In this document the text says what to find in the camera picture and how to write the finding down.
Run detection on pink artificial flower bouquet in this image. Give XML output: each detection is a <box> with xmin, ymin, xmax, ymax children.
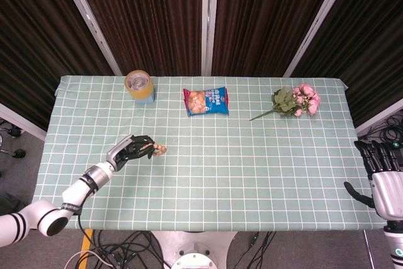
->
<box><xmin>249</xmin><ymin>83</ymin><xmax>321</xmax><ymax>122</ymax></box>

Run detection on yellowish packing tape roll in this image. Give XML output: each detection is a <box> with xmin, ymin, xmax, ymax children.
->
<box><xmin>124</xmin><ymin>69</ymin><xmax>154</xmax><ymax>100</ymax></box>

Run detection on low aluminium partition rail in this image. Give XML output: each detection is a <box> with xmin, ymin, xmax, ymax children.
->
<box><xmin>0</xmin><ymin>102</ymin><xmax>48</xmax><ymax>142</ymax></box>
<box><xmin>355</xmin><ymin>98</ymin><xmax>403</xmax><ymax>136</ymax></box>

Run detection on blue snack bag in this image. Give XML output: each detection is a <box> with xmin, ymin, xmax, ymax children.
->
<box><xmin>183</xmin><ymin>86</ymin><xmax>230</xmax><ymax>118</ymax></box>

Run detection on black cable with connector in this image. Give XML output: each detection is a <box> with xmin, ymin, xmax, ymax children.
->
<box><xmin>242</xmin><ymin>231</ymin><xmax>278</xmax><ymax>269</ymax></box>

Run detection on green checked tablecloth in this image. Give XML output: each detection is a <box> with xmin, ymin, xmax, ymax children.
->
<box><xmin>33</xmin><ymin>75</ymin><xmax>387</xmax><ymax>232</ymax></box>

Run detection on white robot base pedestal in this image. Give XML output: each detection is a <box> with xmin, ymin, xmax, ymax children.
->
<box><xmin>150</xmin><ymin>230</ymin><xmax>237</xmax><ymax>269</ymax></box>

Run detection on slanted aluminium partition post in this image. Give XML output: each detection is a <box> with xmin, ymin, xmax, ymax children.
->
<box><xmin>282</xmin><ymin>0</ymin><xmax>356</xmax><ymax>78</ymax></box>
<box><xmin>55</xmin><ymin>0</ymin><xmax>123</xmax><ymax>76</ymax></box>

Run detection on black box with green lights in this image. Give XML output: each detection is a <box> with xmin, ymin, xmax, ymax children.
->
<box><xmin>389</xmin><ymin>140</ymin><xmax>403</xmax><ymax>156</ymax></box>

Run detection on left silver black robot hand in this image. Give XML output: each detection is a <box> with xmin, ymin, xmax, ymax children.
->
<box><xmin>106</xmin><ymin>134</ymin><xmax>157</xmax><ymax>172</ymax></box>

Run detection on coiled black cables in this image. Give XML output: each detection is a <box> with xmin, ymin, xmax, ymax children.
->
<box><xmin>358</xmin><ymin>113</ymin><xmax>403</xmax><ymax>144</ymax></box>

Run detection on upright aluminium partition post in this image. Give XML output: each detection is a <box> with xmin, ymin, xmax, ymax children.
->
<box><xmin>200</xmin><ymin>0</ymin><xmax>220</xmax><ymax>76</ymax></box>

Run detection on wooden bead bracelet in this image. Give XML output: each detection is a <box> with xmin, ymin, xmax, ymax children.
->
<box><xmin>141</xmin><ymin>143</ymin><xmax>168</xmax><ymax>158</ymax></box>

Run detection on black floor cable bundle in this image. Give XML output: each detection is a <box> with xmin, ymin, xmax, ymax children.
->
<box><xmin>77</xmin><ymin>214</ymin><xmax>167</xmax><ymax>269</ymax></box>

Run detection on black chair base casters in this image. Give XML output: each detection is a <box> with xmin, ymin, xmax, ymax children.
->
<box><xmin>0</xmin><ymin>119</ymin><xmax>28</xmax><ymax>159</ymax></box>

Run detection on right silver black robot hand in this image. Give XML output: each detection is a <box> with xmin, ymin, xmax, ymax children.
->
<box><xmin>343</xmin><ymin>139</ymin><xmax>403</xmax><ymax>219</ymax></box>

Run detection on white cable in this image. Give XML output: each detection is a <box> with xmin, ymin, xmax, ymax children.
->
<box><xmin>64</xmin><ymin>249</ymin><xmax>116</xmax><ymax>269</ymax></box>

